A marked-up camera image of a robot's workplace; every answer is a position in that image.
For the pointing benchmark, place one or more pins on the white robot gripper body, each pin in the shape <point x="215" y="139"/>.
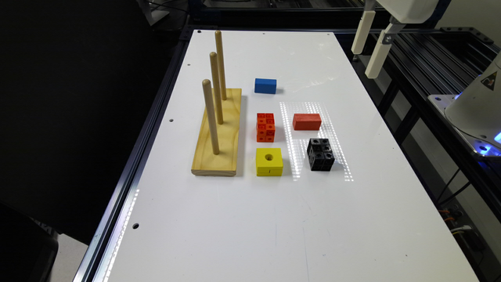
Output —
<point x="410" y="11"/>

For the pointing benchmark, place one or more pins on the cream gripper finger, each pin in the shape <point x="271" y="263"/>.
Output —
<point x="381" y="50"/>
<point x="362" y="32"/>

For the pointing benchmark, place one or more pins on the blue rectangular block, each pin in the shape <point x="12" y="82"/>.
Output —
<point x="265" y="85"/>

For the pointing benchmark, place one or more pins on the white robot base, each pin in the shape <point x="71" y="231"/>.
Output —
<point x="475" y="112"/>

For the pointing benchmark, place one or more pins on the red rectangular block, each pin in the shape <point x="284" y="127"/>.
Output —
<point x="307" y="122"/>

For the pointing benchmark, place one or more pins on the black interlocking cube block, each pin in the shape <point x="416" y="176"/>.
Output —
<point x="320" y="155"/>

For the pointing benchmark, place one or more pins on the orange interlocking cube block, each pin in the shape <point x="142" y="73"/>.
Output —
<point x="265" y="127"/>

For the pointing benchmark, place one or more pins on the yellow block with hole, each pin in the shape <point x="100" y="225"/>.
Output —
<point x="269" y="162"/>

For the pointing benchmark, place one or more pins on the back wooden peg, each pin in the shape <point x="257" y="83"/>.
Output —
<point x="221" y="66"/>

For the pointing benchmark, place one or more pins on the wooden peg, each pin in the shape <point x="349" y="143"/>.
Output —
<point x="216" y="88"/>
<point x="211" y="119"/>
<point x="221" y="66"/>

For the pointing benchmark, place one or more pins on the middle wooden peg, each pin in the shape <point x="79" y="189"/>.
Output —
<point x="216" y="88"/>

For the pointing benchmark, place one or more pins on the front wooden peg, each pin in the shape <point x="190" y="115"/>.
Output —
<point x="211" y="119"/>

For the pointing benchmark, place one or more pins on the wooden peg base board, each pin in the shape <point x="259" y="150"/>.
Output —
<point x="205" y="163"/>

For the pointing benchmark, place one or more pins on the black aluminium frame rack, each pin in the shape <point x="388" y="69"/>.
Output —
<point x="422" y="63"/>

